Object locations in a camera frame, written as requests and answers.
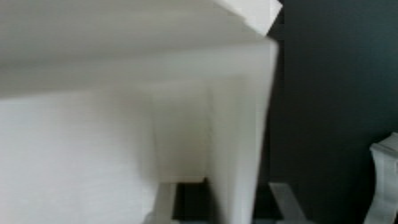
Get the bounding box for white drawer cabinet box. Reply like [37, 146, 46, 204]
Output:
[0, 0, 280, 224]

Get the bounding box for white obstacle fence frame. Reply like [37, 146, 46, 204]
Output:
[268, 132, 398, 224]

